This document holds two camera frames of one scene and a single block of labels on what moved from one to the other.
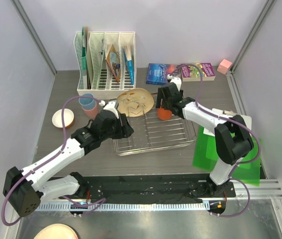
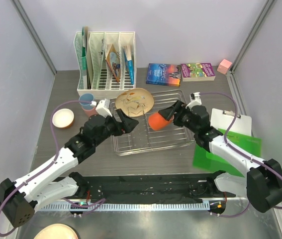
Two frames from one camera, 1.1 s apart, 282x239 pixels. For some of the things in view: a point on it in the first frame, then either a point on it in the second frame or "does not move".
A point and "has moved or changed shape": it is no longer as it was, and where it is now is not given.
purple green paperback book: x=190 y=73 does not move
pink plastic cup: x=91 y=113 does not move
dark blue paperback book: x=157 y=73 does not move
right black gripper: x=161 y=96 -> x=169 y=113
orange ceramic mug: x=163 y=114 has moved or changed shape
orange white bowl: x=68 y=117 does not move
